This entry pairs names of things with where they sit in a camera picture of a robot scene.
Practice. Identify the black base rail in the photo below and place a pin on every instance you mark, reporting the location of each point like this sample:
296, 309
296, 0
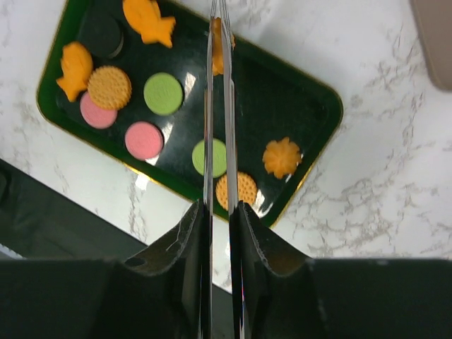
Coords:
38, 222

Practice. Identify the gold tin lid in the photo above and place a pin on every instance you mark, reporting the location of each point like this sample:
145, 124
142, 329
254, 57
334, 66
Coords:
433, 21

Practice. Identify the orange fish cookie upper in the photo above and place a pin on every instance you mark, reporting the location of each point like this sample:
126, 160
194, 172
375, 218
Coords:
145, 18

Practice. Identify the dark green tray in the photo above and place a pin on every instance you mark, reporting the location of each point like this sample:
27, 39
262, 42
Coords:
273, 100

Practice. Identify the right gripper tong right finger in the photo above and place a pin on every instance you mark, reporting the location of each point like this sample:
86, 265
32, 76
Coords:
232, 180

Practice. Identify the orange fish cookie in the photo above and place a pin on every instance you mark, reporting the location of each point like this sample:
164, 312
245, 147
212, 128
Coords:
77, 66
145, 18

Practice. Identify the round tan biscuit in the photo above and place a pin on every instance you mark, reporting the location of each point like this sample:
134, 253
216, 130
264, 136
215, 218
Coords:
247, 189
109, 87

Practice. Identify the green macaron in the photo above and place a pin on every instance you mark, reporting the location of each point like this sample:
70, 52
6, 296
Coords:
163, 94
219, 158

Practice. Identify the orange flower cookie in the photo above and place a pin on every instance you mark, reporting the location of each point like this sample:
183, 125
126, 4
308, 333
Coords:
281, 158

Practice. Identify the orange fish cookie lower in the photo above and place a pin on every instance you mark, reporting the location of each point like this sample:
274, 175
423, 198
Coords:
77, 66

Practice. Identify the pink macaron left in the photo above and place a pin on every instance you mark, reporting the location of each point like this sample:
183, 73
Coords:
95, 116

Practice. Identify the pink macaron right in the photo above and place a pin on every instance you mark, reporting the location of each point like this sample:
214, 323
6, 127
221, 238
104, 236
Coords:
143, 140

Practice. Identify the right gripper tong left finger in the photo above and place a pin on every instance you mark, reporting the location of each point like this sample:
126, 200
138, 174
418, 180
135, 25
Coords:
207, 223

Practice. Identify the pink macaron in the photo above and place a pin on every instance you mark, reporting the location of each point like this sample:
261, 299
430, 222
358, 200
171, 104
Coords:
95, 116
143, 140

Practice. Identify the black sandwich cookie left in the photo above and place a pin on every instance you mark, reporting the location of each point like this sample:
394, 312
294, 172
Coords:
101, 34

